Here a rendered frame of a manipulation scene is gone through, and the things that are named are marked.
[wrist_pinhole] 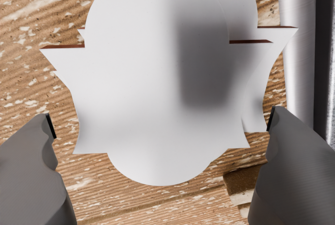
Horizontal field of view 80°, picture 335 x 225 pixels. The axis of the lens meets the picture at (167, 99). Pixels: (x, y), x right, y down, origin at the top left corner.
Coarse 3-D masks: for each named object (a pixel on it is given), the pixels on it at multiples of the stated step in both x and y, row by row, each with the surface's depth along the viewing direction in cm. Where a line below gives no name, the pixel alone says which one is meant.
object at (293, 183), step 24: (288, 120) 10; (288, 144) 8; (312, 144) 8; (264, 168) 7; (288, 168) 7; (312, 168) 7; (264, 192) 6; (288, 192) 6; (312, 192) 6; (264, 216) 6; (288, 216) 6; (312, 216) 6
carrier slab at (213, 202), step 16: (192, 192) 22; (208, 192) 22; (224, 192) 22; (144, 208) 23; (160, 208) 23; (176, 208) 23; (192, 208) 23; (208, 208) 23; (224, 208) 23; (80, 224) 24; (96, 224) 24; (112, 224) 24; (128, 224) 24; (144, 224) 24; (160, 224) 24; (176, 224) 24; (192, 224) 25; (208, 224) 25; (224, 224) 25; (240, 224) 25
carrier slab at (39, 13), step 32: (0, 0) 13; (32, 0) 13; (64, 0) 13; (256, 0) 13; (0, 32) 14; (32, 32) 14; (64, 32) 14; (0, 64) 15; (32, 64) 15; (0, 96) 16; (32, 96) 16; (64, 96) 16; (0, 128) 17; (64, 128) 17; (64, 160) 19; (96, 160) 19; (224, 160) 20; (256, 160) 20; (96, 192) 21; (128, 192) 21; (160, 192) 22
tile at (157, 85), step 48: (96, 0) 9; (144, 0) 9; (192, 0) 10; (48, 48) 10; (96, 48) 10; (144, 48) 10; (192, 48) 11; (240, 48) 11; (96, 96) 12; (144, 96) 12; (192, 96) 12; (240, 96) 12; (96, 144) 13; (144, 144) 14; (192, 144) 14; (240, 144) 14
